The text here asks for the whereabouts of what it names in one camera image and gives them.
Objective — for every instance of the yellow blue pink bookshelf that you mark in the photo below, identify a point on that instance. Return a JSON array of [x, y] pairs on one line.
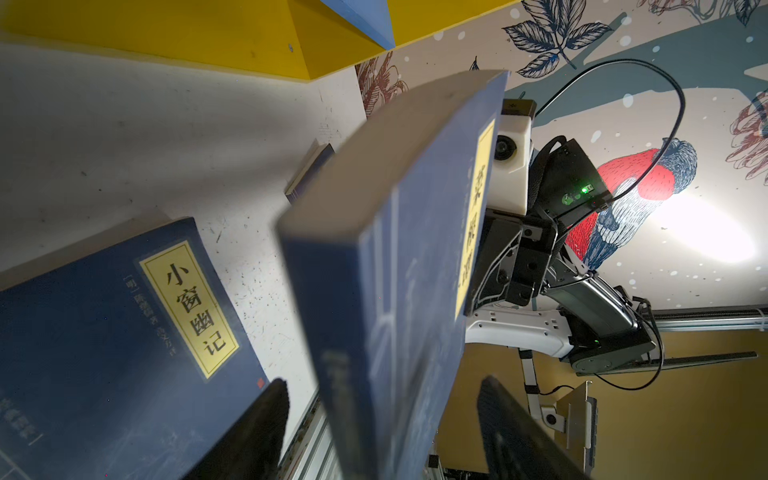
[[299, 40]]

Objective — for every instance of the navy book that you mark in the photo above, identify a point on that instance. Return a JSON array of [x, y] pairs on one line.
[[380, 251], [122, 357], [312, 163]]

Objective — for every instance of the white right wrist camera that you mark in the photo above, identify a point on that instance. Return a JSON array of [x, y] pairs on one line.
[[508, 188]]

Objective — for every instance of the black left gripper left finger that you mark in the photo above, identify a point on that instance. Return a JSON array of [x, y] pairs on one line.
[[251, 448]]

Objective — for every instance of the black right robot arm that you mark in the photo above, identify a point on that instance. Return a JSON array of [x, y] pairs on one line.
[[596, 328]]

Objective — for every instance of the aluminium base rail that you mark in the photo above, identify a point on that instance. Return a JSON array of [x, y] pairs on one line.
[[311, 455]]

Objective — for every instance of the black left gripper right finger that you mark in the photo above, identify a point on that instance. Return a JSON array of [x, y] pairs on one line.
[[515, 446]]

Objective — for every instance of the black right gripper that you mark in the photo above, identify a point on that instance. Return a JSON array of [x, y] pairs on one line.
[[519, 258]]

